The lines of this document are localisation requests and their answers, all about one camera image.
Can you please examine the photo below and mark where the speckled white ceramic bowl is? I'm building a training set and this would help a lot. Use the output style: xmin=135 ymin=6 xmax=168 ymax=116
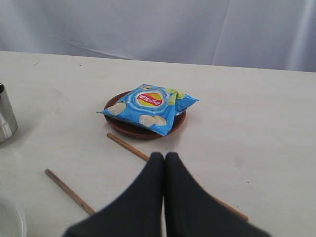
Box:
xmin=0 ymin=196 xmax=27 ymax=237

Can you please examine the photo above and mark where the silver metal cup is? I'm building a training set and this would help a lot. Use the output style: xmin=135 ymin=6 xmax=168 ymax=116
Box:
xmin=0 ymin=83 xmax=18 ymax=144

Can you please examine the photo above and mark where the brown wooden chopstick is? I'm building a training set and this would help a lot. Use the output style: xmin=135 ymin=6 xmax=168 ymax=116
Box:
xmin=107 ymin=133 xmax=249 ymax=221
xmin=44 ymin=168 xmax=96 ymax=216

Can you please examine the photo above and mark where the blue Lay's chips bag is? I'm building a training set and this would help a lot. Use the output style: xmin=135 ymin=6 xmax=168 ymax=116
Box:
xmin=100 ymin=84 xmax=198 ymax=136

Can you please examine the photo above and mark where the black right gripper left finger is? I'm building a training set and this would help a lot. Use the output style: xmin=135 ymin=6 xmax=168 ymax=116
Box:
xmin=64 ymin=153 xmax=164 ymax=237

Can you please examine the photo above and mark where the brown wooden plate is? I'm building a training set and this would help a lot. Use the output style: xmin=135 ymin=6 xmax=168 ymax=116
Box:
xmin=104 ymin=91 xmax=186 ymax=139

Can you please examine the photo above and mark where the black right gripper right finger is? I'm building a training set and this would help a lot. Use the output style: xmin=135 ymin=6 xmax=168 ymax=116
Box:
xmin=164 ymin=152 xmax=269 ymax=237

